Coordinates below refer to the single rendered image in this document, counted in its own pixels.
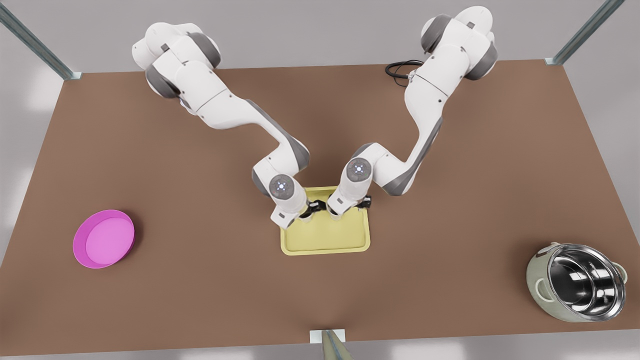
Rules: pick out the silver frame post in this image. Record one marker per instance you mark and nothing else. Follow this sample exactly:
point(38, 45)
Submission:
point(582, 34)
point(35, 42)
point(331, 345)

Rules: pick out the white IKEA cup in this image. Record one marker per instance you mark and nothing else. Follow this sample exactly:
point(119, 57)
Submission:
point(335, 216)
point(304, 218)

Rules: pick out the yellow rectangular tray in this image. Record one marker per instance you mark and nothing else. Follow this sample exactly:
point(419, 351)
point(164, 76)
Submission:
point(327, 235)

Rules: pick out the pale green steel-lined pot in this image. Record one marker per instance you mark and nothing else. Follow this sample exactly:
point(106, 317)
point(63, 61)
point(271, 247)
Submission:
point(577, 281)

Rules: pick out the pink round bowl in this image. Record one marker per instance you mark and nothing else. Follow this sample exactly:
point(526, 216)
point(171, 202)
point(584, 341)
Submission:
point(104, 239)

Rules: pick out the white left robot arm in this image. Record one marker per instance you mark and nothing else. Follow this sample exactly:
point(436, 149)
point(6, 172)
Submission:
point(430, 105)

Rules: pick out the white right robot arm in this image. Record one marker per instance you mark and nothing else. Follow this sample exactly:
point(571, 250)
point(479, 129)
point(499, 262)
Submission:
point(220, 102)

